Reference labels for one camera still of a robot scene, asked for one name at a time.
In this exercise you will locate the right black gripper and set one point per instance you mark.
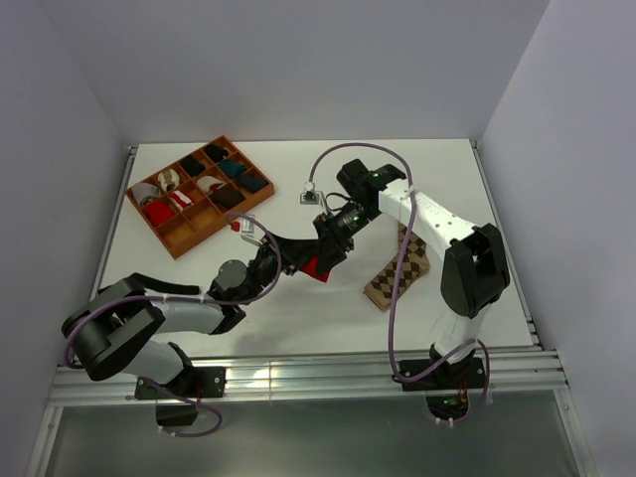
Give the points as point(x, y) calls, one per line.
point(333, 241)

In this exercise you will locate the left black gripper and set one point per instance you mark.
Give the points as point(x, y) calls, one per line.
point(295, 251)

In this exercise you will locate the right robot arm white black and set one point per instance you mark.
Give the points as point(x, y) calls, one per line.
point(475, 270)

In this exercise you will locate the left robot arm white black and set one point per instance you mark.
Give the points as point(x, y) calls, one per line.
point(114, 333)

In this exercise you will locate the dark green rolled sock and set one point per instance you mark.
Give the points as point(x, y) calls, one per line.
point(252, 183)

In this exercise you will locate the orange divided sock tray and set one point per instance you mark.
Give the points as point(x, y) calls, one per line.
point(190, 227)

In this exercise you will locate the black blue patterned sock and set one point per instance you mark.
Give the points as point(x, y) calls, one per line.
point(165, 287)

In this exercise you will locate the white red rolled sock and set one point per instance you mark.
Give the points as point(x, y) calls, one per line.
point(209, 183)

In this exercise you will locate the red white striped sock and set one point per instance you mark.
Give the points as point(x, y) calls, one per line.
point(180, 200)

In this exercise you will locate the teal rolled sock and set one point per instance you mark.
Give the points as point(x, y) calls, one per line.
point(231, 168)

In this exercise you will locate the beige brown rolled sock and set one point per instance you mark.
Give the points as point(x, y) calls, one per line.
point(168, 179)

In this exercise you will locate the black rolled sock middle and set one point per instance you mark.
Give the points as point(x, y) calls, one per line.
point(192, 166)

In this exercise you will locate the black rolled sock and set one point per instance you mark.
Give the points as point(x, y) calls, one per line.
point(216, 153)
point(192, 166)

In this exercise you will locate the grey rolled sock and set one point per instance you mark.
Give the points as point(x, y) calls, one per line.
point(144, 193)

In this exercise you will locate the black rolled sock far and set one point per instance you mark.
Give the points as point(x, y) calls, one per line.
point(216, 153)

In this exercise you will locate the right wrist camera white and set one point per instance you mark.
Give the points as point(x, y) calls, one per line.
point(310, 196)

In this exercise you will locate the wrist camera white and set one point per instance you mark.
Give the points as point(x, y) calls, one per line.
point(310, 196)
point(245, 226)

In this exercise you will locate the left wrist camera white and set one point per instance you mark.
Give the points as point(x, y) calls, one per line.
point(245, 226)

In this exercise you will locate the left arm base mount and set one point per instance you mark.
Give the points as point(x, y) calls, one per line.
point(180, 403)

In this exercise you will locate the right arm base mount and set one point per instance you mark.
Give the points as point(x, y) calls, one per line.
point(446, 390)

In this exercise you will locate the aluminium rail frame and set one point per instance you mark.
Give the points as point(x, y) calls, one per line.
point(329, 415)

